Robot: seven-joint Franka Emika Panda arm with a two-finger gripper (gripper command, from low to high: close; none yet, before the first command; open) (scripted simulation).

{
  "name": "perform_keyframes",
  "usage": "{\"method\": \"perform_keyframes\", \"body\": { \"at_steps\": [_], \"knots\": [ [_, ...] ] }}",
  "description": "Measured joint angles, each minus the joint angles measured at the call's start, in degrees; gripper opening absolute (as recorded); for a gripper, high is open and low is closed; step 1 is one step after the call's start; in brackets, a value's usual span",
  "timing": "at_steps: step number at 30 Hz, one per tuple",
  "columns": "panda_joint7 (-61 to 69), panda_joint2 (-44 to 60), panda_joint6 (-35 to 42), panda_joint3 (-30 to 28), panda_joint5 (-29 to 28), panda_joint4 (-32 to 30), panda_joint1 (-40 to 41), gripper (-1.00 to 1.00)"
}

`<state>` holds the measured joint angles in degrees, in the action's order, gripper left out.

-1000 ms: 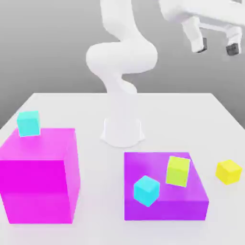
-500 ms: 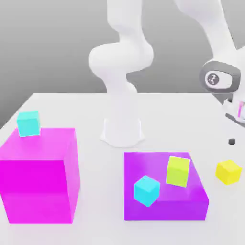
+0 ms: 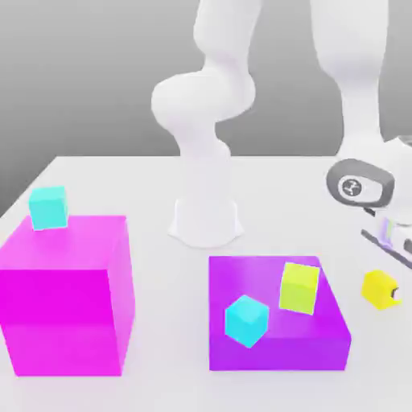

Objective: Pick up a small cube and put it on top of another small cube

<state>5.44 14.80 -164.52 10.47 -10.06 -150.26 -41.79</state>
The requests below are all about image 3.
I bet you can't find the large purple box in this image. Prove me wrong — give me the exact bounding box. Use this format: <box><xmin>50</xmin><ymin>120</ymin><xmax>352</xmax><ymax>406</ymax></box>
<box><xmin>208</xmin><ymin>255</ymin><xmax>352</xmax><ymax>372</ymax></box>

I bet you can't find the small yellow-green cube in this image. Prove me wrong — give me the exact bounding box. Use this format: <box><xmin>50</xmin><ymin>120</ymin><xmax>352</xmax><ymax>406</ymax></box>
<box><xmin>278</xmin><ymin>262</ymin><xmax>321</xmax><ymax>316</ymax></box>

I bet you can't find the small cyan cube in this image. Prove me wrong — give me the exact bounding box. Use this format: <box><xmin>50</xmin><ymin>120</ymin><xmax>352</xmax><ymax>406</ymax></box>
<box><xmin>27</xmin><ymin>185</ymin><xmax>69</xmax><ymax>232</ymax></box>
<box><xmin>224</xmin><ymin>294</ymin><xmax>270</xmax><ymax>349</ymax></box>

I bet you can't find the small yellow cube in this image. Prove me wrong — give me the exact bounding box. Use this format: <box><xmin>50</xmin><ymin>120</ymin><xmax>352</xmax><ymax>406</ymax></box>
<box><xmin>360</xmin><ymin>269</ymin><xmax>403</xmax><ymax>311</ymax></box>

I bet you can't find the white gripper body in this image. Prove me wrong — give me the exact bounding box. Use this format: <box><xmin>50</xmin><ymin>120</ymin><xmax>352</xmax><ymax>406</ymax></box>
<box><xmin>359</xmin><ymin>228</ymin><xmax>412</xmax><ymax>286</ymax></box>

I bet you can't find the large magenta box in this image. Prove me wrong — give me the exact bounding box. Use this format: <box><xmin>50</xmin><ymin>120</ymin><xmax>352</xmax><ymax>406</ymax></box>
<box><xmin>0</xmin><ymin>214</ymin><xmax>136</xmax><ymax>377</ymax></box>

